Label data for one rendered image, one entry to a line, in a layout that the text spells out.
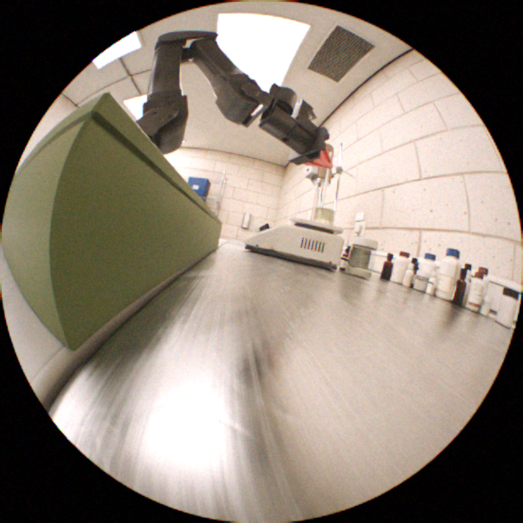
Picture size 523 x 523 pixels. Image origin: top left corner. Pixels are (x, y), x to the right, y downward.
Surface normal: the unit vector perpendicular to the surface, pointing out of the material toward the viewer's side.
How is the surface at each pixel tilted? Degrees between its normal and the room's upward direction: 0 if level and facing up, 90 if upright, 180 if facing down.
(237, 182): 90
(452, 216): 90
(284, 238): 90
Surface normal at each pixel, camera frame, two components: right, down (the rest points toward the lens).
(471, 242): -0.96, -0.18
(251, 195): 0.18, 0.15
